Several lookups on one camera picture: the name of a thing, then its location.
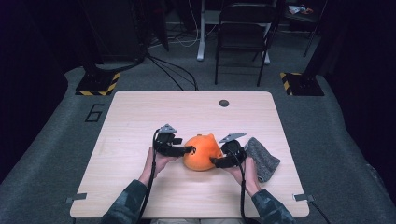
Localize thin black cable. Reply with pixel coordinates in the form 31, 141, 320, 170
309, 201, 332, 224

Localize right hand-held gripper cable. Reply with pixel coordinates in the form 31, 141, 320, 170
227, 148, 250, 224

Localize person's left hand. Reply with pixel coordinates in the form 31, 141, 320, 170
138, 147, 178, 187

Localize black floor cables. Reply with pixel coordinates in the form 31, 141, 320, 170
146, 54, 200, 91

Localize person's right hand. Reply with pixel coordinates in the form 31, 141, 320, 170
222, 156, 262, 198

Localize hand-held gripper cable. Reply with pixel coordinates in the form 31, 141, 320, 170
227, 148, 250, 224
136, 129, 161, 224

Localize black side table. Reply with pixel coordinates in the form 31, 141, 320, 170
284, 0, 328, 59

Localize white cable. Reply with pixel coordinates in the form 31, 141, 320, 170
174, 0, 219, 49

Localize grey tape strip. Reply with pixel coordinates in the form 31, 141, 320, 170
64, 192, 88, 205
292, 193, 316, 203

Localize black yellow striped stand base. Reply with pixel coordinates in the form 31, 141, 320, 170
279, 72, 325, 97
75, 72, 121, 97

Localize black folding chair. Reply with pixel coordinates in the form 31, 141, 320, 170
214, 2, 278, 88

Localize white desk leg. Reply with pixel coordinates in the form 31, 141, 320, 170
196, 0, 207, 62

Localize left hand-held gripper cable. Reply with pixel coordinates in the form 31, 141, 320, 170
136, 129, 161, 224

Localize grey cloth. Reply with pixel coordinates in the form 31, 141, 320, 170
243, 136, 281, 184

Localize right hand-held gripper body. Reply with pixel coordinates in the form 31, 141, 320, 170
219, 133, 248, 166

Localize orange plush toy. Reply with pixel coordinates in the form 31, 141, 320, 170
182, 133, 224, 172

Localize dark cabinet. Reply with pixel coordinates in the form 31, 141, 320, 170
83, 0, 148, 63

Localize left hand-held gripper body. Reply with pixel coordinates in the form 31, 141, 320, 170
154, 123, 177, 157

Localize colourful items on side table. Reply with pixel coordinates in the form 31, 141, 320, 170
288, 4, 314, 16

